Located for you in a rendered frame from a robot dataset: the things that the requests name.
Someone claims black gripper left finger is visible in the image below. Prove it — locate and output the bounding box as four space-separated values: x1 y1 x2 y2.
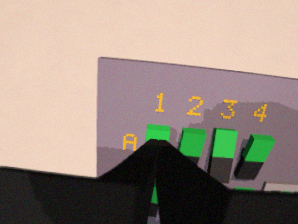
0 139 159 224

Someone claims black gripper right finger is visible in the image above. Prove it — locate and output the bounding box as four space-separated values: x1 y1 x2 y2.
155 140 298 224

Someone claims grey switch panel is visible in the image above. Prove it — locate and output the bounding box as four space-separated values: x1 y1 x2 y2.
96 57 298 193

